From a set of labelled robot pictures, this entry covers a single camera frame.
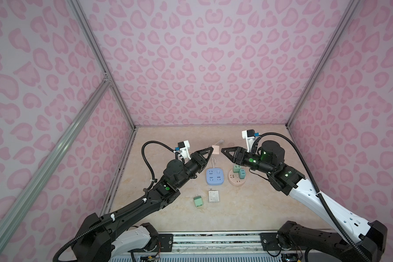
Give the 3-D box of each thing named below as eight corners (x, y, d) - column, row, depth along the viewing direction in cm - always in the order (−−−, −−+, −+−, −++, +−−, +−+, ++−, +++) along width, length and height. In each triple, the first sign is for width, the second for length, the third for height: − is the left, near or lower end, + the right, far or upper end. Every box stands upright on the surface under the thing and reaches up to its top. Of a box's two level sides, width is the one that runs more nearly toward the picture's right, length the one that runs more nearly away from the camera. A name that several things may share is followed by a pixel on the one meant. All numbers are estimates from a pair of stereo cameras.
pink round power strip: (229, 186, 92) (229, 184, 90) (227, 171, 98) (227, 169, 96) (245, 186, 92) (246, 184, 90) (243, 171, 98) (243, 169, 96)
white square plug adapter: (208, 202, 87) (208, 200, 85) (208, 192, 90) (208, 190, 88) (219, 202, 87) (219, 200, 85) (218, 192, 90) (219, 190, 88)
